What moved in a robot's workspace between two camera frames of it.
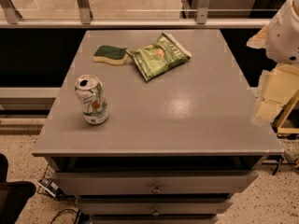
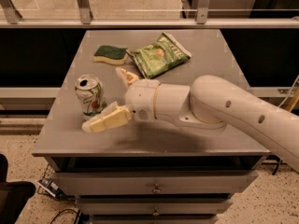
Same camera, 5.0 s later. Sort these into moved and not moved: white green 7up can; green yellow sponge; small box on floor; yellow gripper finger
Moved: yellow gripper finger
Not moved: green yellow sponge; small box on floor; white green 7up can
